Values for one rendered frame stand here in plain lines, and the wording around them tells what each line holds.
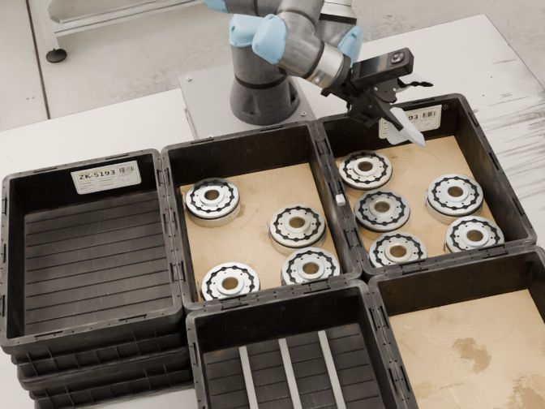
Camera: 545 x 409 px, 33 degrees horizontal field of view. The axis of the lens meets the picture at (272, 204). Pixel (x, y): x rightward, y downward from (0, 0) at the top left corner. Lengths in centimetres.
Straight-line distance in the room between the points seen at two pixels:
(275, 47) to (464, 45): 83
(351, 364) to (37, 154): 97
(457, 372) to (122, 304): 59
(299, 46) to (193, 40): 200
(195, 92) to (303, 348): 74
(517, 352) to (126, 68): 227
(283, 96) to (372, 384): 70
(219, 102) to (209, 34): 158
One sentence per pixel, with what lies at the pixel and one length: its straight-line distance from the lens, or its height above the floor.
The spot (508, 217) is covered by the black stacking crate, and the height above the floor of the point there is 89.
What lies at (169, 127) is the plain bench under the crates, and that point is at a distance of 213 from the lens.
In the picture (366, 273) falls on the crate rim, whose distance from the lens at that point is 150.
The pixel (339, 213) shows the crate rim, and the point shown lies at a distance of 159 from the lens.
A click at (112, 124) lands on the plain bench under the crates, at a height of 70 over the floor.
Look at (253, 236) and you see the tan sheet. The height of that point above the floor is 83.
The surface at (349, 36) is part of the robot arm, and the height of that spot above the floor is 102.
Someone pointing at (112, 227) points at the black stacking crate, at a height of 83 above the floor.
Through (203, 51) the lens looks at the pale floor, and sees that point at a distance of 350.
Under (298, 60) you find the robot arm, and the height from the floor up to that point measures 112.
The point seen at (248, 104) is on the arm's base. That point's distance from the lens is 193.
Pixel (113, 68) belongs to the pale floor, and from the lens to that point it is 351.
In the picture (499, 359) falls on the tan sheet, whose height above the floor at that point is 83.
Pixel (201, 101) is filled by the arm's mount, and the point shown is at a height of 81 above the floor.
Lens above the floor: 211
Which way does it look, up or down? 47 degrees down
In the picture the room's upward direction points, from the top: 6 degrees counter-clockwise
